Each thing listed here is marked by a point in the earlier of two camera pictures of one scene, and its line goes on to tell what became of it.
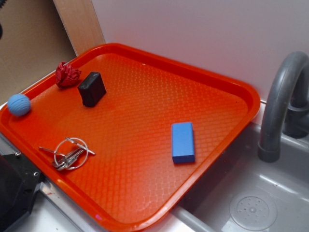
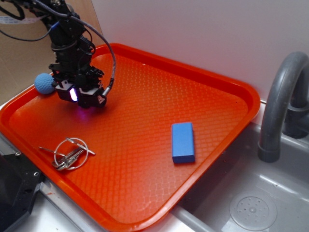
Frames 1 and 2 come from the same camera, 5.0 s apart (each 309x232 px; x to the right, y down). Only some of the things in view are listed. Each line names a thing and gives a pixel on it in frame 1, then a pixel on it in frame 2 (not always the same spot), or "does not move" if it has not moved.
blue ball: (19, 104) → (43, 83)
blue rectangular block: (182, 140) does not move
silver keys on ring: (70, 153) does not move
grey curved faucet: (286, 105) does not move
